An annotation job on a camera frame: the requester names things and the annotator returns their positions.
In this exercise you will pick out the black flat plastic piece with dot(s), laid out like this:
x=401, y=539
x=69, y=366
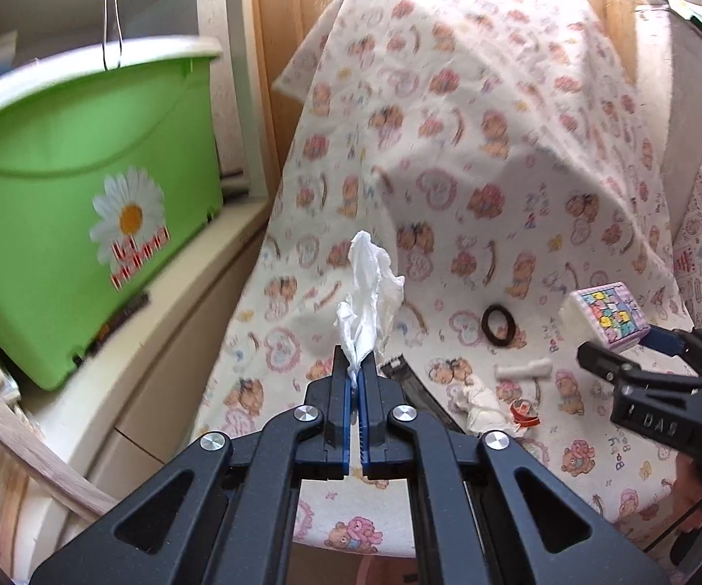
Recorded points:
x=415, y=390

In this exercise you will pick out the white rolled paper piece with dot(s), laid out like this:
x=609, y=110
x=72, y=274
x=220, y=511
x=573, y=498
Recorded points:
x=524, y=368

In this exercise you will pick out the bear printed blanket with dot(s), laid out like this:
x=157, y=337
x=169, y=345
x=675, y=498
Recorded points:
x=448, y=134

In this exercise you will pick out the white tissue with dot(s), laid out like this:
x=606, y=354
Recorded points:
x=368, y=298
x=478, y=408

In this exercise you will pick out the green plastic basket with daisy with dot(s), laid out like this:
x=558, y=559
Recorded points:
x=40, y=195

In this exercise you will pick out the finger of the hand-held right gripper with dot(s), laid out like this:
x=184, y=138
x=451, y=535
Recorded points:
x=606, y=362
x=670, y=340

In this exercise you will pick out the red and white wrapper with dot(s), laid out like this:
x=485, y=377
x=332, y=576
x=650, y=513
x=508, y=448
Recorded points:
x=524, y=416

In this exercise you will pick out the small colourful patterned box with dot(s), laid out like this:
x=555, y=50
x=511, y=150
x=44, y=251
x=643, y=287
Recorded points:
x=612, y=317

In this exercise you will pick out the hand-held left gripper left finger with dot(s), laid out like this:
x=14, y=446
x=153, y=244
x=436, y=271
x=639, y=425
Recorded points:
x=343, y=414

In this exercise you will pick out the white cabinet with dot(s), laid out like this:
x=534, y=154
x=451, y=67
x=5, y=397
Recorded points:
x=162, y=347

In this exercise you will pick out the beige wooden slat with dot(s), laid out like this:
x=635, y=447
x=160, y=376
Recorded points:
x=34, y=451

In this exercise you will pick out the white shelf unit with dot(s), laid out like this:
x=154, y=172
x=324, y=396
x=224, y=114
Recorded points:
x=220, y=73

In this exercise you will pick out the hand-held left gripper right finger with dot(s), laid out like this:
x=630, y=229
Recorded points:
x=368, y=420

